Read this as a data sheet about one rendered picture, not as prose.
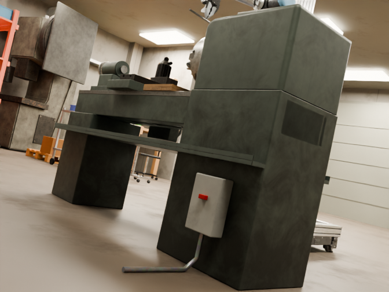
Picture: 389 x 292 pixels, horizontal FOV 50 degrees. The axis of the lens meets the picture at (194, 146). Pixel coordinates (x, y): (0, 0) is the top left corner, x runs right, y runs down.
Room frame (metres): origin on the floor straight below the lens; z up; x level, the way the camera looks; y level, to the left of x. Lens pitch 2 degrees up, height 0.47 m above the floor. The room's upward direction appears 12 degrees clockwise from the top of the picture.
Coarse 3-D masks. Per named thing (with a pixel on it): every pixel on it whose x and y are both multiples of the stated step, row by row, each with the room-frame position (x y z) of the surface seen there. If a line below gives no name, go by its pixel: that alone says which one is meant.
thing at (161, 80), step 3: (153, 78) 2.95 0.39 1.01; (156, 78) 2.92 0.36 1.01; (159, 78) 2.89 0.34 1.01; (162, 78) 2.86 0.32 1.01; (165, 78) 2.84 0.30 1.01; (168, 78) 2.83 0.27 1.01; (171, 78) 2.85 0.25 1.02; (156, 81) 2.91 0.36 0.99; (159, 81) 2.89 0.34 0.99; (162, 81) 2.86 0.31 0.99; (165, 81) 2.83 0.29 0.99; (168, 81) 2.84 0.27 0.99; (171, 81) 2.85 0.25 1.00; (174, 81) 2.87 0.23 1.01; (177, 81) 2.88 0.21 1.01; (174, 84) 2.87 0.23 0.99; (177, 84) 2.89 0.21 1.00
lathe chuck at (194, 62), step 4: (200, 40) 2.38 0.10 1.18; (196, 44) 2.36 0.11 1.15; (200, 44) 2.33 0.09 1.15; (196, 48) 2.34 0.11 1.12; (200, 48) 2.31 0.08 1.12; (196, 52) 2.32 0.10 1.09; (200, 52) 2.30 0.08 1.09; (196, 56) 2.32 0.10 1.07; (200, 56) 2.29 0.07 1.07; (192, 60) 2.34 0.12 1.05; (196, 60) 2.32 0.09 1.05; (192, 64) 2.35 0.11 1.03; (196, 64) 2.32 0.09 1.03; (192, 68) 2.36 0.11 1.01; (196, 68) 2.33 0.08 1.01; (192, 72) 2.37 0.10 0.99; (196, 72) 2.34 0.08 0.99
